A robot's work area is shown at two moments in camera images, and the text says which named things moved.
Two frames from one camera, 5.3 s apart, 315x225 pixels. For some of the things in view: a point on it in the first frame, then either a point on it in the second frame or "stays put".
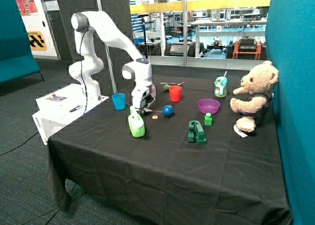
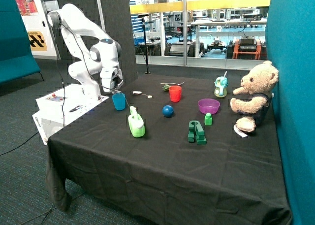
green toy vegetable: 166,87 stays put
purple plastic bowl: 208,106 stays put
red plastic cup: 175,91 stays put
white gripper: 137,93 → 111,78
